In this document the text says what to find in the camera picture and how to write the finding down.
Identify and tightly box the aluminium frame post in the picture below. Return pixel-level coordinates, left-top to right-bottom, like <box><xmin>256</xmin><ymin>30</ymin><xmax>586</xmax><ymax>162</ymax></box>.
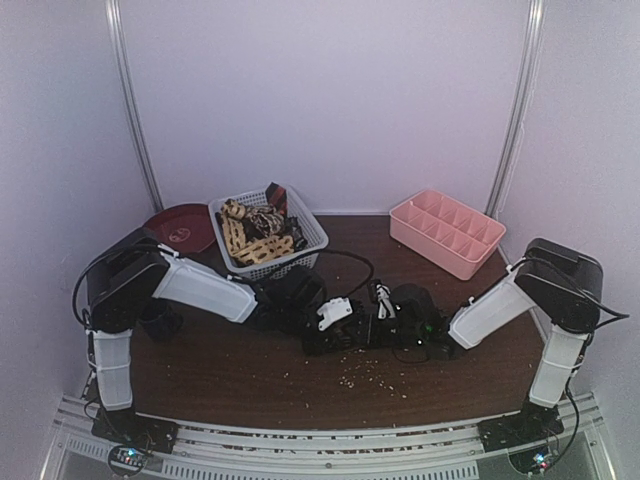
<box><xmin>105</xmin><ymin>0</ymin><xmax>164</xmax><ymax>213</ymax></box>
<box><xmin>485</xmin><ymin>0</ymin><xmax>545</xmax><ymax>219</ymax></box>

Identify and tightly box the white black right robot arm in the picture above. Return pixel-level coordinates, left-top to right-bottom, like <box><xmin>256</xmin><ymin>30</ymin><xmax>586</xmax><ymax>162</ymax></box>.
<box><xmin>371</xmin><ymin>238</ymin><xmax>604</xmax><ymax>442</ymax></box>

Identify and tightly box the grey plastic mesh basket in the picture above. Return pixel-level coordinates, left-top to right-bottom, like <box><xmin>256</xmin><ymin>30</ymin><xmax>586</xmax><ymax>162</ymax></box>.
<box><xmin>208</xmin><ymin>182</ymin><xmax>329</xmax><ymax>280</ymax></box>

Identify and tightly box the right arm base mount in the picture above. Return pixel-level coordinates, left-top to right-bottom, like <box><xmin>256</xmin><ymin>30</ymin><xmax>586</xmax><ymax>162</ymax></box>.
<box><xmin>477</xmin><ymin>400</ymin><xmax>564</xmax><ymax>476</ymax></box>

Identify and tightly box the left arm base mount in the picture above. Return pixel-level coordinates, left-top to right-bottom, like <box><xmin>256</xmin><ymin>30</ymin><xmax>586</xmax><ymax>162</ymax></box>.
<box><xmin>91</xmin><ymin>406</ymin><xmax>179</xmax><ymax>477</ymax></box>

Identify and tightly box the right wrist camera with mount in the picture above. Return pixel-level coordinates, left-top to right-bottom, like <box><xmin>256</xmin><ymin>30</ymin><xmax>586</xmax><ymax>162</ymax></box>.
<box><xmin>368</xmin><ymin>280</ymin><xmax>396</xmax><ymax>320</ymax></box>

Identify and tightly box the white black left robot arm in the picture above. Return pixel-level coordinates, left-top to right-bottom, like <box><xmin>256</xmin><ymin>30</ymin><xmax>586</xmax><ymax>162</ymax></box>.
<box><xmin>71</xmin><ymin>228</ymin><xmax>363</xmax><ymax>444</ymax></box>

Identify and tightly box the left aluminium frame post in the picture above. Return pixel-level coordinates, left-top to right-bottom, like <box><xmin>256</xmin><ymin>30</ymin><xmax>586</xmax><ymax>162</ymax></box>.
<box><xmin>105</xmin><ymin>0</ymin><xmax>164</xmax><ymax>213</ymax></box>

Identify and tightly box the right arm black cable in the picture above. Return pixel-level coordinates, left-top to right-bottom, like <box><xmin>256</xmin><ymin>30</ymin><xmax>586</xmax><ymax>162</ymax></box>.
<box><xmin>564</xmin><ymin>294</ymin><xmax>631</xmax><ymax>401</ymax></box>

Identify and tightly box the dark blue mug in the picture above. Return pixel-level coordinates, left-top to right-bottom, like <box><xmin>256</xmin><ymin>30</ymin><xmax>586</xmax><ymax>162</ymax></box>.
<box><xmin>138</xmin><ymin>299</ymin><xmax>184</xmax><ymax>342</ymax></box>

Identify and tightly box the yellow insect patterned tie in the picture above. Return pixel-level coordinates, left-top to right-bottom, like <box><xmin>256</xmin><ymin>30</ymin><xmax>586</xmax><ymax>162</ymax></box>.
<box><xmin>216</xmin><ymin>199</ymin><xmax>295</xmax><ymax>266</ymax></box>

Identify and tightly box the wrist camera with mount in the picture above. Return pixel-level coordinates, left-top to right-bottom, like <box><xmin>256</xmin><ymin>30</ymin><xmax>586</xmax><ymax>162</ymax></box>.
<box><xmin>316</xmin><ymin>298</ymin><xmax>353</xmax><ymax>331</ymax></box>
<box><xmin>368</xmin><ymin>280</ymin><xmax>396</xmax><ymax>320</ymax></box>

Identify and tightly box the brown cream patterned tie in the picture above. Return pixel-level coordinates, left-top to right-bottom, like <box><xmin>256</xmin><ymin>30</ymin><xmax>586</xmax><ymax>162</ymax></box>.
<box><xmin>245</xmin><ymin>205</ymin><xmax>285</xmax><ymax>237</ymax></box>

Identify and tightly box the red black striped tie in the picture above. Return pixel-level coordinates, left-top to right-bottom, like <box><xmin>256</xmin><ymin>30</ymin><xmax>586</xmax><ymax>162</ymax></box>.
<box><xmin>265</xmin><ymin>182</ymin><xmax>288</xmax><ymax>217</ymax></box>

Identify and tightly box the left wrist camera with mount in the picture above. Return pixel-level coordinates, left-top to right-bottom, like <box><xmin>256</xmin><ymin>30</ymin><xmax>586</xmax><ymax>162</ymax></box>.
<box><xmin>316</xmin><ymin>298</ymin><xmax>353</xmax><ymax>331</ymax></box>

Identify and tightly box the pink divided organizer box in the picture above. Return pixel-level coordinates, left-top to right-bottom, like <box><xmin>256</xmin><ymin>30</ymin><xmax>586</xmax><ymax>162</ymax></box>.
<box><xmin>389</xmin><ymin>189</ymin><xmax>506</xmax><ymax>281</ymax></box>

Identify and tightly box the dark red round plate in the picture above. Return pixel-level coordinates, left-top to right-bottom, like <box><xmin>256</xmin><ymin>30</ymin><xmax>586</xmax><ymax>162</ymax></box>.
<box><xmin>144</xmin><ymin>203</ymin><xmax>216</xmax><ymax>254</ymax></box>

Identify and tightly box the front aluminium rail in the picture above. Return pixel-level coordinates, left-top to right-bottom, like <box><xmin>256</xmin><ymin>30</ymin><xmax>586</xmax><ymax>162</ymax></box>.
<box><xmin>38</xmin><ymin>395</ymin><xmax>616</xmax><ymax>479</ymax></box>

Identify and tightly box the right aluminium frame post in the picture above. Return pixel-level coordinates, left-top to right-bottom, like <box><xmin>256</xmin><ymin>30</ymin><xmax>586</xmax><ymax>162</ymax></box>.
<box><xmin>485</xmin><ymin>0</ymin><xmax>545</xmax><ymax>219</ymax></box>

